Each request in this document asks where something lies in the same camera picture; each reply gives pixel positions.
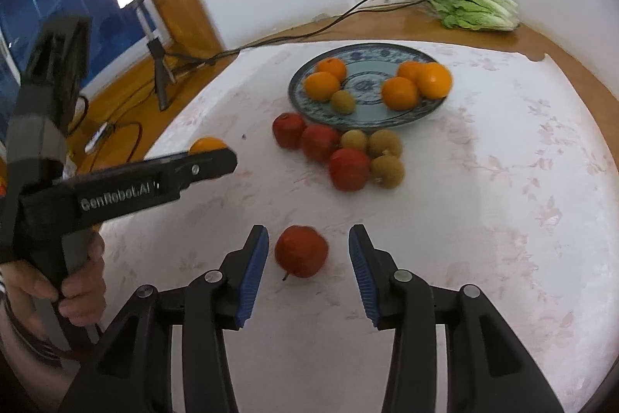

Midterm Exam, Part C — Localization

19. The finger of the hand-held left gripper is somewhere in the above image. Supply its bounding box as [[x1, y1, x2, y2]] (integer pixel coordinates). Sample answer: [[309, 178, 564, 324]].
[[144, 148, 239, 197]]

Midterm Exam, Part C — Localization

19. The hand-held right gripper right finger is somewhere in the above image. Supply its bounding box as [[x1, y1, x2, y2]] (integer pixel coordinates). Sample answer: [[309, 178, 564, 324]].
[[348, 223, 566, 413]]

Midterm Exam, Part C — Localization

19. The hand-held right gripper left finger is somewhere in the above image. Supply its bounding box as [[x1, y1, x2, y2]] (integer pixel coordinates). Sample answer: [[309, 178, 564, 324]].
[[58, 224, 270, 413]]

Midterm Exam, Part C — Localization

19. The orange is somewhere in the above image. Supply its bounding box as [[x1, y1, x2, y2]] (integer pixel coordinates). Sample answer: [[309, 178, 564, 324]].
[[417, 62, 454, 100], [315, 58, 348, 81], [381, 76, 419, 112], [397, 61, 426, 85], [190, 136, 230, 180], [304, 72, 342, 103]]

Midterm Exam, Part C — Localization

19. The red apple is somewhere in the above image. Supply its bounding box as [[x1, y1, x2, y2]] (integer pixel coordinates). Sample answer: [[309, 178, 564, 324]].
[[275, 225, 330, 281], [301, 124, 340, 163], [272, 113, 307, 150], [329, 148, 372, 192]]

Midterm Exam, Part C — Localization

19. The brown kiwi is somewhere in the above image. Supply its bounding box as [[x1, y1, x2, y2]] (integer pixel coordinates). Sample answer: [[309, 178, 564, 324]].
[[330, 90, 356, 115], [368, 129, 403, 159], [370, 154, 405, 189], [339, 129, 369, 154]]

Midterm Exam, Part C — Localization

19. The blue patterned ceramic plate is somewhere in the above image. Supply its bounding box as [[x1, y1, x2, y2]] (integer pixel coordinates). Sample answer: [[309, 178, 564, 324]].
[[289, 43, 448, 132]]

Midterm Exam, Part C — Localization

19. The person's left forearm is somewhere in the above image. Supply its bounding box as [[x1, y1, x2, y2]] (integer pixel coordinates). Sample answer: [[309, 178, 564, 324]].
[[0, 287, 88, 413]]

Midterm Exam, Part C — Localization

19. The person's left hand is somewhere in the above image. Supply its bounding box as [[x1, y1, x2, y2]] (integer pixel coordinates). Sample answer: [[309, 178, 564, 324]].
[[0, 230, 108, 341]]

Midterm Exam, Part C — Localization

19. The white floral tablecloth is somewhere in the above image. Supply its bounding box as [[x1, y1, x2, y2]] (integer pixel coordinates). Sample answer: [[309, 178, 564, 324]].
[[94, 39, 619, 413]]

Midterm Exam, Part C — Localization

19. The bagged romaine lettuce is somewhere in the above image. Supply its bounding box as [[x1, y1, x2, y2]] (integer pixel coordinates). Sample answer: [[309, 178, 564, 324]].
[[428, 0, 520, 31]]

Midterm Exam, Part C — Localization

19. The white cable plug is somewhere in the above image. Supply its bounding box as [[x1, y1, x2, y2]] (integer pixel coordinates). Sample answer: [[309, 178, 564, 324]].
[[84, 123, 114, 153]]

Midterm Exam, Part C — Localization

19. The thin black cable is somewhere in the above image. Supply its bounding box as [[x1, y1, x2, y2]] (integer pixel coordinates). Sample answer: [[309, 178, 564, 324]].
[[65, 69, 160, 165]]

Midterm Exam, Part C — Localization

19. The black power cable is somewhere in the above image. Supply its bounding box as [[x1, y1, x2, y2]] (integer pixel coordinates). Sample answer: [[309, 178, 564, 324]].
[[164, 0, 432, 72]]

